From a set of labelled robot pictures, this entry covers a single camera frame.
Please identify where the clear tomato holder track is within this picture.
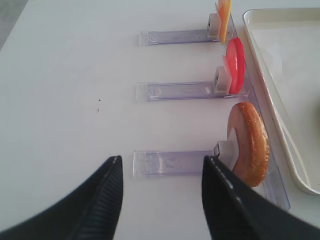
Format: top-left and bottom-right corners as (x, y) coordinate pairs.
(136, 66), (232, 102)

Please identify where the bun slice on left rack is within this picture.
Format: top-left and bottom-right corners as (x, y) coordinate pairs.
(227, 102), (270, 188)

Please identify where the clear bun holder track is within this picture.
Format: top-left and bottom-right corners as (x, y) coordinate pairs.
(132, 140), (240, 178)

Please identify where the cheese slice on left rack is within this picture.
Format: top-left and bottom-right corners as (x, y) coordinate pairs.
(216, 0), (232, 44)

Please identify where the tomato slice on left rack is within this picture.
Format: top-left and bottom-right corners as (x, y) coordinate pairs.
(224, 37), (245, 95)

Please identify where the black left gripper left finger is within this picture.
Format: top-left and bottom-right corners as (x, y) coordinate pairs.
(0, 155), (124, 240)

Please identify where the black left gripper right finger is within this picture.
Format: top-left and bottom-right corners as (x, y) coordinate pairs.
(201, 156), (320, 240)

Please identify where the clear cheese holder track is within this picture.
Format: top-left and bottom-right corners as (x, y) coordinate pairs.
(138, 13), (222, 46)

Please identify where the cream rectangular tray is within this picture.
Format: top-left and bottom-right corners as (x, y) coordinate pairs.
(243, 7), (320, 195)

